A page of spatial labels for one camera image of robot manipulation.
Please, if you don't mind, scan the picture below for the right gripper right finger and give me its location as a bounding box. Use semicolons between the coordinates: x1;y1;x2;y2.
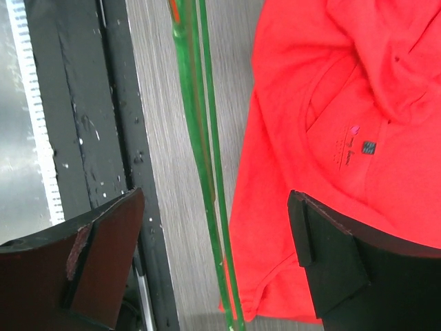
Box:
288;191;440;330

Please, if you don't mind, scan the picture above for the red tank top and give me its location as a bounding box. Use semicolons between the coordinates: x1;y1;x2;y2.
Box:
229;1;440;323

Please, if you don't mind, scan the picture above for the white slotted cable duct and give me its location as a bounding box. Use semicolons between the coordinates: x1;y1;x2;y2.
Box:
6;1;65;225

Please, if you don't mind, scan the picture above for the green clothes hanger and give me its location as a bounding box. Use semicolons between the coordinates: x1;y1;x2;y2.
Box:
168;1;246;330

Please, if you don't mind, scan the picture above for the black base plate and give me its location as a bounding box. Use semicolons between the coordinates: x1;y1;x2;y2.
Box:
25;1;180;330

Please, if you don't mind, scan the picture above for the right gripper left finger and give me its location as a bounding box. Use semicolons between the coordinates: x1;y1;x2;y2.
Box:
1;188;145;330

